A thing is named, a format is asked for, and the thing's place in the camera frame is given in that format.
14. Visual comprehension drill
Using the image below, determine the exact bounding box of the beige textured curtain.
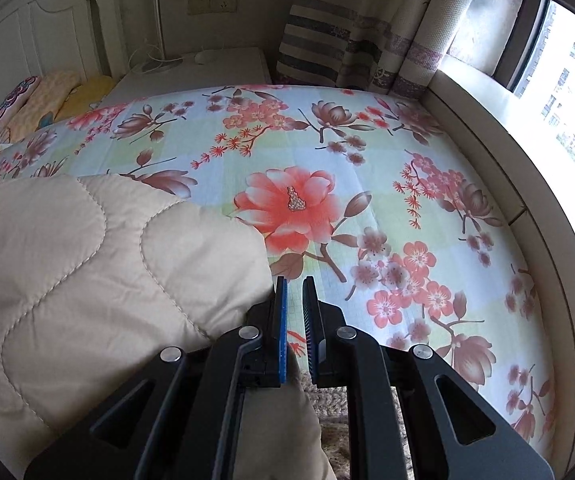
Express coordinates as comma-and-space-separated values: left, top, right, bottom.
397, 0, 491, 98

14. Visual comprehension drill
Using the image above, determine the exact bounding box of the orange pillow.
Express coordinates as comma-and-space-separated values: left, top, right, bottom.
6, 70, 82, 142

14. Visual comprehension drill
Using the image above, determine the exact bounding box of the pink patterned pillow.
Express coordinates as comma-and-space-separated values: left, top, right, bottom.
0, 76, 41, 147

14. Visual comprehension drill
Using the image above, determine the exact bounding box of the floral bed sheet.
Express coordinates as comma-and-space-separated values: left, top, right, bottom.
0, 82, 555, 461

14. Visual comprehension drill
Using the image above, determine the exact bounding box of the white cable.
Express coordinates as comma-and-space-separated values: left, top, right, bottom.
128, 0, 184, 75

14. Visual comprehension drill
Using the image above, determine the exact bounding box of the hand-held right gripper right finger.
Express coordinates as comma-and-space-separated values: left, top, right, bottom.
301, 276, 555, 480

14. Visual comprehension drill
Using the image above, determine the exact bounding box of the striped printed curtain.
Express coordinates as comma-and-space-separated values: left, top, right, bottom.
274, 0, 448, 101

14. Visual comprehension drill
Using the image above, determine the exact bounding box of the window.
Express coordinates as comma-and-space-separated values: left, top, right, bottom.
495, 0, 575, 221

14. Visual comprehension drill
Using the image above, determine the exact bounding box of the beige quilted blanket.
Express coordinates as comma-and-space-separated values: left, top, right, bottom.
0, 175, 411, 480

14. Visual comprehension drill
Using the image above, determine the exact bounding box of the beige window ledge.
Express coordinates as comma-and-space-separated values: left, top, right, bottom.
420, 54, 575, 480

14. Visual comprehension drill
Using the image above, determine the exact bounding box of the white nightstand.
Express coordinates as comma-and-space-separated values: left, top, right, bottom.
110, 47, 273, 107

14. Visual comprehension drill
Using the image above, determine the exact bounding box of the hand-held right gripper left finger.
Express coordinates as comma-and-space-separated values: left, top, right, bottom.
24, 276, 288, 480

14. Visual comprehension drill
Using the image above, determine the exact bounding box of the yellow pillow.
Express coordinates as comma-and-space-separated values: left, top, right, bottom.
57, 76, 115, 121

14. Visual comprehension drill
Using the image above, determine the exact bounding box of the white bed headboard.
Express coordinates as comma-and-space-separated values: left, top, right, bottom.
0, 0, 128, 148

